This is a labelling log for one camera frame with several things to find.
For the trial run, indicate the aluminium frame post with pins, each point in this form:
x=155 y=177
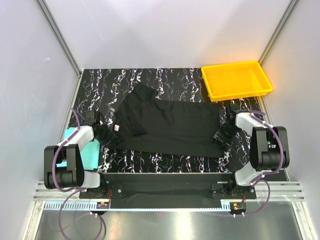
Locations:
x=58 y=36
x=289 y=10

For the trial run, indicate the black t shirt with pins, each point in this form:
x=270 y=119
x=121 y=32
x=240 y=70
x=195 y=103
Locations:
x=144 y=123

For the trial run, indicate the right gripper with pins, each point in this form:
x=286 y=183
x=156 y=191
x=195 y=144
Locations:
x=219 y=135

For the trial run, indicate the white slotted cable duct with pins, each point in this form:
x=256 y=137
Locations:
x=138 y=206

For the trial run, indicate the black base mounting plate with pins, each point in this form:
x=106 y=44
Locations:
x=218 y=186

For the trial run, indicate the black marble pattern mat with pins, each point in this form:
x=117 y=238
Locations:
x=105 y=89

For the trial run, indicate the yellow plastic tray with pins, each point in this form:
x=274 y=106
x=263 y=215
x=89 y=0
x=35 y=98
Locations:
x=235 y=81

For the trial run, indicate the right aluminium frame post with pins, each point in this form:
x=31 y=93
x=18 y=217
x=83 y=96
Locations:
x=289 y=10

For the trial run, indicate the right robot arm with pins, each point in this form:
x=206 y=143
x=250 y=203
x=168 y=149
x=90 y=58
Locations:
x=268 y=153

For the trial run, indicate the folded teal t shirt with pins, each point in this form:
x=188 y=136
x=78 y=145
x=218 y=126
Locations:
x=90 y=154

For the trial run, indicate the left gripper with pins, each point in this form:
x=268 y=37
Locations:
x=110 y=137

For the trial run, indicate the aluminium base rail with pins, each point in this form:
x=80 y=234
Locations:
x=278 y=191

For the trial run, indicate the left aluminium frame post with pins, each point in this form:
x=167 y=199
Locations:
x=58 y=36

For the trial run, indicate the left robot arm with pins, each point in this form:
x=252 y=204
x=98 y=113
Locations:
x=73 y=176

